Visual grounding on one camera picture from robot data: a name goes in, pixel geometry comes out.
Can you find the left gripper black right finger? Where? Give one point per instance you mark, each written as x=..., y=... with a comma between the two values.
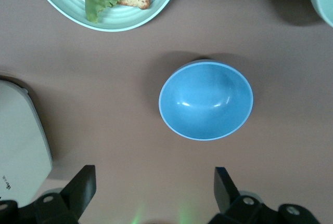
x=226, y=192

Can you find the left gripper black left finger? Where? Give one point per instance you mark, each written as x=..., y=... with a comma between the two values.
x=78, y=192

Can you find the blue bowl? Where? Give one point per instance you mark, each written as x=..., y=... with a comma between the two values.
x=205, y=102

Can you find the silver toaster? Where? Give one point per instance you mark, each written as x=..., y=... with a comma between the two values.
x=18, y=135

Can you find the pale green plate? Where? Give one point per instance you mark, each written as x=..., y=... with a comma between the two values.
x=130, y=17

